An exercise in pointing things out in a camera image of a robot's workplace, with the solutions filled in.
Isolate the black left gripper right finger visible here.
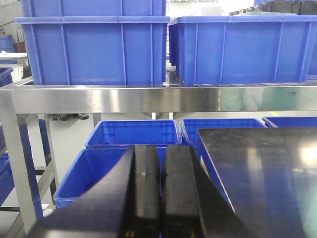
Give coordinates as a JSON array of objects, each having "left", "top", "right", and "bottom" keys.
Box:
[{"left": 161, "top": 146, "right": 255, "bottom": 238}]

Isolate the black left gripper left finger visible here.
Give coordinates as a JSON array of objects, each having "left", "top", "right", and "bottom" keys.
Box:
[{"left": 26, "top": 145, "right": 160, "bottom": 238}]

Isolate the blue bin lower near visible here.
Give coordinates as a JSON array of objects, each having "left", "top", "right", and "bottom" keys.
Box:
[{"left": 54, "top": 145, "right": 159, "bottom": 218}]

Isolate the blue bin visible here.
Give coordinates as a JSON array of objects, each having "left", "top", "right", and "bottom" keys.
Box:
[
  {"left": 85, "top": 119, "right": 182, "bottom": 149},
  {"left": 181, "top": 118, "right": 266, "bottom": 148},
  {"left": 54, "top": 145, "right": 159, "bottom": 218}
]

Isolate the blue bin lower middle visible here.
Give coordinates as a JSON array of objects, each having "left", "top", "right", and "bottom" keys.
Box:
[{"left": 181, "top": 118, "right": 266, "bottom": 148}]

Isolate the blue bin lower far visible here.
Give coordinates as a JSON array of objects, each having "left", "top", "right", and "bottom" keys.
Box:
[{"left": 85, "top": 119, "right": 182, "bottom": 149}]

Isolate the blue crate upper left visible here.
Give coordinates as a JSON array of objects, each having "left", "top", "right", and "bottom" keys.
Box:
[{"left": 14, "top": 16, "right": 170, "bottom": 86}]

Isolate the blue crate upper right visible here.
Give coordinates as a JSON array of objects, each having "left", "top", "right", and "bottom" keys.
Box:
[{"left": 169, "top": 14, "right": 317, "bottom": 85}]

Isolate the blue crate stacked top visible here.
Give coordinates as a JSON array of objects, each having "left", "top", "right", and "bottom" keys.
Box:
[{"left": 21, "top": 0, "right": 166, "bottom": 17}]

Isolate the stainless steel shelf frame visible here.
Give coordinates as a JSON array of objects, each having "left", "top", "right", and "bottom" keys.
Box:
[{"left": 0, "top": 78, "right": 317, "bottom": 238}]

